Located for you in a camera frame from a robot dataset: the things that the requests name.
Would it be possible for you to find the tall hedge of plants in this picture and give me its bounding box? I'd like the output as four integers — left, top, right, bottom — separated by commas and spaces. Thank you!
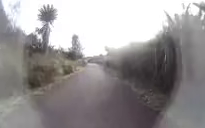
103, 1, 205, 98

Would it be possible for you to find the tall palm tree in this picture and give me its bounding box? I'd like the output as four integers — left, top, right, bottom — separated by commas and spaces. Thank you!
35, 3, 59, 51

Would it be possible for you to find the dry grass verge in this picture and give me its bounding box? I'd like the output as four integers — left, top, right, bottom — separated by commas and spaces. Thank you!
23, 49, 88, 91

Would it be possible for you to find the dark leafy tree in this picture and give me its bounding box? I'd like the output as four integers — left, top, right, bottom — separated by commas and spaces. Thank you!
68, 33, 85, 61

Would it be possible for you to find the dirt roadside strip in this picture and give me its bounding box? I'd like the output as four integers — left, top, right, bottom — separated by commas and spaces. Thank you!
104, 66, 171, 113

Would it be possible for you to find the grey asphalt road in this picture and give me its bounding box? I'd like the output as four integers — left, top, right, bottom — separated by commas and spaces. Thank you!
0, 62, 164, 128

